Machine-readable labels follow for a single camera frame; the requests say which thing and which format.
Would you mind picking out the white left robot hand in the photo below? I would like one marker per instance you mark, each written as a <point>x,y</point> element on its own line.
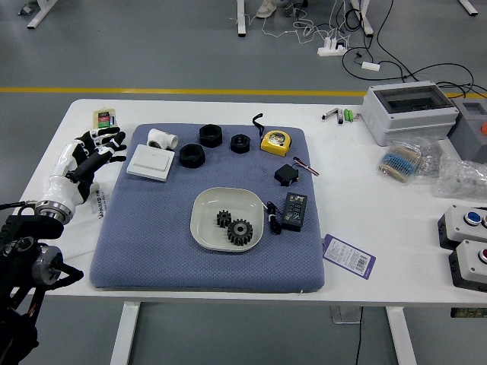
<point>83,167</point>

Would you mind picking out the small black gear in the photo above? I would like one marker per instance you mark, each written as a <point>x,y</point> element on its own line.
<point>223,218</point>

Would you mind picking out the big black gear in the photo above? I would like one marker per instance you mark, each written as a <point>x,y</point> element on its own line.
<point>239,232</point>

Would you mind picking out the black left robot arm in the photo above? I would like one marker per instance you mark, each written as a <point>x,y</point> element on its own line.
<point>23,235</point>

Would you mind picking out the large black hex nut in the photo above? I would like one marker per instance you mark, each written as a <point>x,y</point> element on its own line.
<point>192,156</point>
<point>210,136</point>

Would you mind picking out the small black hex nut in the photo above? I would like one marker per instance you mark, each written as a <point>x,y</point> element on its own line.
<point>240,143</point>

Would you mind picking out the blue push-button box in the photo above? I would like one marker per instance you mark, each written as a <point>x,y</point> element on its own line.
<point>462,226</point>

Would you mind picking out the grey box with orange button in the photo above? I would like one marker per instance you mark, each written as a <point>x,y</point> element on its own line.
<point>472,133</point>

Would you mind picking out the red push-button box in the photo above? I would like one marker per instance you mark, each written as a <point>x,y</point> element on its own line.
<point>470,264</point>

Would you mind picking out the white plastic bag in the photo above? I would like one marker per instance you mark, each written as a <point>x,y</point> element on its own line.
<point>87,228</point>

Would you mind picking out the white pipe tee fitting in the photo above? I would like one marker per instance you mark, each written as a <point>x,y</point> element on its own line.
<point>161,138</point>

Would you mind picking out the white square plate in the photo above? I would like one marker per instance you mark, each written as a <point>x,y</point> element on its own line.
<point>207,224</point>

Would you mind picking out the white background desk leg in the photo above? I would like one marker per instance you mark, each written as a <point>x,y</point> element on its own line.
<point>241,19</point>
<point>364,19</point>
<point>40,15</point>
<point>468,7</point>

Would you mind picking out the white table leg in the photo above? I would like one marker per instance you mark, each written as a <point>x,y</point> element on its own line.
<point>125,334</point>
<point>401,334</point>

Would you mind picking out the blue-grey cushion mat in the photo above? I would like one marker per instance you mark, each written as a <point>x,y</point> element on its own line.
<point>228,266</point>

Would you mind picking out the yellow tape measure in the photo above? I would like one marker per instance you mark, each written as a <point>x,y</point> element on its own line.
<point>275,142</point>

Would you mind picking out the black servo motor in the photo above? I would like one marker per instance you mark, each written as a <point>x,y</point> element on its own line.
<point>286,175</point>

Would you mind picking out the black digital display module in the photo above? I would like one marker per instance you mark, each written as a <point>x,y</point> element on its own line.
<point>293,211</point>

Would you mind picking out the person's shoe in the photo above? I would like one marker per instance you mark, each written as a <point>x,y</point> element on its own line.
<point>266,9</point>

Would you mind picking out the grey marker pen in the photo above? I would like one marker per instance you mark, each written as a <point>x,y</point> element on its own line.
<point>340,117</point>

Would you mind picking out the green battery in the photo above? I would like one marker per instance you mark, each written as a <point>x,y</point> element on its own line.
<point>350,115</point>
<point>346,115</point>

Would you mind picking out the white power strip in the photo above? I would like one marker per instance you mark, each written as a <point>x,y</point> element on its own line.
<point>331,47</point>

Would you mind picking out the purple tag card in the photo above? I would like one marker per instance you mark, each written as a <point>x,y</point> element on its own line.
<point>348,251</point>

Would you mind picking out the white power adapter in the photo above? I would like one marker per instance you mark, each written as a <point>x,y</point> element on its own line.
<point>370,66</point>

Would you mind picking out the bag of blue resistors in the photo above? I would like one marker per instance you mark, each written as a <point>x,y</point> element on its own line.
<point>399,161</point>

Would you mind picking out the clear bag of small parts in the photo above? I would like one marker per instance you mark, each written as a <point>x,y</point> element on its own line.
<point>430,157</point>

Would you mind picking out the bubble wrap bag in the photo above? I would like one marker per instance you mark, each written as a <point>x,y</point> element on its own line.
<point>462,176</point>

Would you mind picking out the desk control panel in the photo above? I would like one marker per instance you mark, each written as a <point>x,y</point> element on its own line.
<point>468,312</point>

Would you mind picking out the cream red-green switch box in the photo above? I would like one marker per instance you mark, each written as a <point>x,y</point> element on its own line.
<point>102,118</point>

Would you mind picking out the white wall switch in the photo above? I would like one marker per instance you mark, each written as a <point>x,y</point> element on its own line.
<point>150,162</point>

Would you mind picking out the metal bracket under table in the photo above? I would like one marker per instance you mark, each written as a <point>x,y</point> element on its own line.
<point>344,315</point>

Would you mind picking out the grey electrical enclosure box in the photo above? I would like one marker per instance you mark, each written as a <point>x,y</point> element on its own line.
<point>411,118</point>

